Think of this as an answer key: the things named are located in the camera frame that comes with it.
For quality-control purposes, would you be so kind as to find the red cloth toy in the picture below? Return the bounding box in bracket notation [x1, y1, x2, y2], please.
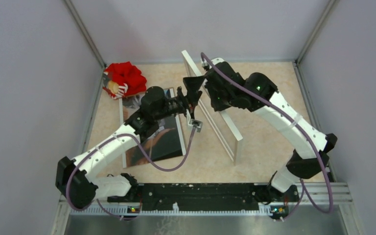
[102, 62, 147, 100]

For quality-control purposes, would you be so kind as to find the purple cable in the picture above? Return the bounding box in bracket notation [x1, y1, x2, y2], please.
[65, 124, 198, 221]
[200, 51, 334, 222]

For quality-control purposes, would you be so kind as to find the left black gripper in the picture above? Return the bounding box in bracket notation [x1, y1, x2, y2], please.
[154, 75, 205, 121]

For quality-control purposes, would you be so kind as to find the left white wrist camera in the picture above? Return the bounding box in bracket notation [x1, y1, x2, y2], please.
[188, 118, 203, 133]

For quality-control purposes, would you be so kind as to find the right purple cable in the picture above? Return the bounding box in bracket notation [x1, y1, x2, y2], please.
[200, 51, 334, 222]

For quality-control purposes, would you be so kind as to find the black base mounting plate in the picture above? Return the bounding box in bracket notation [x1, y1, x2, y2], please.
[107, 183, 299, 212]

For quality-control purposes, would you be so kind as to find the wooden picture frame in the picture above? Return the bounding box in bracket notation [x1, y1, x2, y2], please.
[181, 49, 244, 166]

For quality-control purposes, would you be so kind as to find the aluminium front rail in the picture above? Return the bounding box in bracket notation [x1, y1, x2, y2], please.
[50, 181, 364, 235]

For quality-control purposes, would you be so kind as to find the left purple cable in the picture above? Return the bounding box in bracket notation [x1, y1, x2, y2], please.
[65, 124, 198, 221]

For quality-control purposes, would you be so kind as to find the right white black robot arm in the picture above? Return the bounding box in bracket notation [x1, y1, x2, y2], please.
[203, 58, 337, 202]

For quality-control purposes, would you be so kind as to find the large glossy photo print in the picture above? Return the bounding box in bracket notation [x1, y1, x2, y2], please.
[119, 93, 186, 168]

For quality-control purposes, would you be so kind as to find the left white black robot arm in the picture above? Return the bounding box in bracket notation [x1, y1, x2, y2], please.
[55, 76, 205, 211]

